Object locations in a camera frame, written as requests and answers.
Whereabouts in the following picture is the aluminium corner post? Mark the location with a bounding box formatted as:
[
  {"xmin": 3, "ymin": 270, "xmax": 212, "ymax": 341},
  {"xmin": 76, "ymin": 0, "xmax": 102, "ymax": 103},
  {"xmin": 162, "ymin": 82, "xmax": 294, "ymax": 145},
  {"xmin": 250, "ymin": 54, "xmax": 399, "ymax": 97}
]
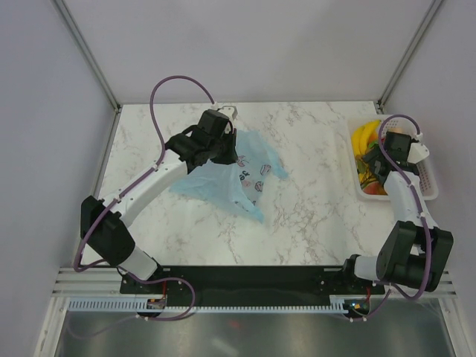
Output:
[
  {"xmin": 374, "ymin": 0, "xmax": 446, "ymax": 114},
  {"xmin": 51, "ymin": 0, "xmax": 123, "ymax": 112}
]

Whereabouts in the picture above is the yellow fake banana bunch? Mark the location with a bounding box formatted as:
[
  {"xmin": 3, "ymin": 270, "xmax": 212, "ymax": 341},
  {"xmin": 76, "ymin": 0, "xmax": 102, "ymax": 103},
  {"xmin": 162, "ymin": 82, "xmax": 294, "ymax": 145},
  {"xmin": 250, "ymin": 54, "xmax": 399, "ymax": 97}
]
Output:
[{"xmin": 351, "ymin": 120, "xmax": 381, "ymax": 156}]

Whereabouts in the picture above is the aluminium frame rail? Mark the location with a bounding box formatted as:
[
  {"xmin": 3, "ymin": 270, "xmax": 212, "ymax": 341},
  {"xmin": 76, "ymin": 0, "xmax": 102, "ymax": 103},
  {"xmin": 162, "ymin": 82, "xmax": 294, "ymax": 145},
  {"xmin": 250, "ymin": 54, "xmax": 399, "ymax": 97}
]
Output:
[{"xmin": 52, "ymin": 268, "xmax": 457, "ymax": 299}]

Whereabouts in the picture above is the brown fake longan bunch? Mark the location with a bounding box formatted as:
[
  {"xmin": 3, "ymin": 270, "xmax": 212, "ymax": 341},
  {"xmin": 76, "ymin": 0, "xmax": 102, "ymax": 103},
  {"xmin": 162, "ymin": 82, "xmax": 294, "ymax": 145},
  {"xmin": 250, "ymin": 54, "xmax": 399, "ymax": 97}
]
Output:
[{"xmin": 355, "ymin": 148, "xmax": 378, "ymax": 189}]

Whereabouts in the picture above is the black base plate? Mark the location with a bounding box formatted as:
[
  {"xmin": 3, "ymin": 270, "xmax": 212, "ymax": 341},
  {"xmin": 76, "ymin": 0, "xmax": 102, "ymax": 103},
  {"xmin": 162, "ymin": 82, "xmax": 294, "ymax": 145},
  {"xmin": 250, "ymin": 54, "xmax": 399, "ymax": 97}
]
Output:
[{"xmin": 118, "ymin": 264, "xmax": 385, "ymax": 308}]

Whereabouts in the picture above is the light blue plastic bag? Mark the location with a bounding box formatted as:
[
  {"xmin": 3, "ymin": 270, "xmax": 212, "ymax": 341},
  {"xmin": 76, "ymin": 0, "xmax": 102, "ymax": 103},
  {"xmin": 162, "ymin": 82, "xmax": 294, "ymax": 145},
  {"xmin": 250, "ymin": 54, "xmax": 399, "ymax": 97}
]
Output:
[{"xmin": 170, "ymin": 130, "xmax": 288, "ymax": 223}]

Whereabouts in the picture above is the white plastic fruit basket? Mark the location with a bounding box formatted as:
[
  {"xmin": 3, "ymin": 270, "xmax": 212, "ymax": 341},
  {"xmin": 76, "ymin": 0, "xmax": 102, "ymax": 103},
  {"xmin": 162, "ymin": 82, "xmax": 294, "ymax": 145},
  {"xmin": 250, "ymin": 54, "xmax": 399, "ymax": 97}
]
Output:
[{"xmin": 346, "ymin": 115, "xmax": 439, "ymax": 202}]

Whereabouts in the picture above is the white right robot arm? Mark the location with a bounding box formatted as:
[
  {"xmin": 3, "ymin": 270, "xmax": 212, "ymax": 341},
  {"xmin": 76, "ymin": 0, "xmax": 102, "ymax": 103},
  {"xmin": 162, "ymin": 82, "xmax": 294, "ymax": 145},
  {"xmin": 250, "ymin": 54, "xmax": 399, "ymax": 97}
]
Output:
[{"xmin": 340, "ymin": 132, "xmax": 454, "ymax": 299}]

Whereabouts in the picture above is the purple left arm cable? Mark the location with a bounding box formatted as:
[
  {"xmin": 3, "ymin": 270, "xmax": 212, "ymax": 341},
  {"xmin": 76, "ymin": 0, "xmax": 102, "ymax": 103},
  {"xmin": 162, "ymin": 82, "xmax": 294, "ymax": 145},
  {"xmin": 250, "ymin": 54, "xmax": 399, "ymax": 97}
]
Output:
[{"xmin": 72, "ymin": 75, "xmax": 218, "ymax": 321}]

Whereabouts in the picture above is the right aluminium corner post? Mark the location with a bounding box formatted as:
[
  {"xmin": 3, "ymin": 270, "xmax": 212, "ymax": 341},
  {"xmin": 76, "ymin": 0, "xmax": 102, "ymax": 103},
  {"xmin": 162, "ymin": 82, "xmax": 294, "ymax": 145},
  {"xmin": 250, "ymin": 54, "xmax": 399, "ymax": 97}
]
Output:
[{"xmin": 374, "ymin": 0, "xmax": 446, "ymax": 114}]

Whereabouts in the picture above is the white slotted cable duct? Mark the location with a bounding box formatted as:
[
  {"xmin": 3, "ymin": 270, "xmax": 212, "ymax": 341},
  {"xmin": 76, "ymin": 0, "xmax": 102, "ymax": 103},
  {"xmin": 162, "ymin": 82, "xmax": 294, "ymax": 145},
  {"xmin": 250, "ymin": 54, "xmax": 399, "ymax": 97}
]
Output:
[{"xmin": 68, "ymin": 297, "xmax": 348, "ymax": 314}]

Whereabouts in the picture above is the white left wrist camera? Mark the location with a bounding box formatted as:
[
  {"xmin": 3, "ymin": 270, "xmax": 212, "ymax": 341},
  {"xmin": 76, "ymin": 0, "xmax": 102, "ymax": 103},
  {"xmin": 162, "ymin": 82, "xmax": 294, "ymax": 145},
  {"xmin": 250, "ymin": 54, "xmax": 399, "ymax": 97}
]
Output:
[{"xmin": 217, "ymin": 106, "xmax": 238, "ymax": 121}]

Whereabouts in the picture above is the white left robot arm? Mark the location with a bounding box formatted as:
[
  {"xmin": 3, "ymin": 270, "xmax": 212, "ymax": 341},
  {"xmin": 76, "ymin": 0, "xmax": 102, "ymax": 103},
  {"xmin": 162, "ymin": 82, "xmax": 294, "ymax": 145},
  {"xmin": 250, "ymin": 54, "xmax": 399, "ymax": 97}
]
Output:
[{"xmin": 81, "ymin": 106, "xmax": 238, "ymax": 293}]

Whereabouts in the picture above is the orange fake peach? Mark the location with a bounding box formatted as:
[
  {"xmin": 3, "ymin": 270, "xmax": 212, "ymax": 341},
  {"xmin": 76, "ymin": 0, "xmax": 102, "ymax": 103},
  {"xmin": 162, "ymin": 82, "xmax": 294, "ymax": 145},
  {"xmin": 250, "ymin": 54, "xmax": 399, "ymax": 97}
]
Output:
[{"xmin": 362, "ymin": 181, "xmax": 387, "ymax": 196}]

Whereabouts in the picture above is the left aluminium corner post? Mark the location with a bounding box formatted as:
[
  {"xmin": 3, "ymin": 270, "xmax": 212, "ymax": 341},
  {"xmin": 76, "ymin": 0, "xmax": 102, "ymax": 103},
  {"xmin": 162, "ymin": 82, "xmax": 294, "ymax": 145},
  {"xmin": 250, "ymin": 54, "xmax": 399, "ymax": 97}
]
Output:
[{"xmin": 51, "ymin": 0, "xmax": 123, "ymax": 112}]

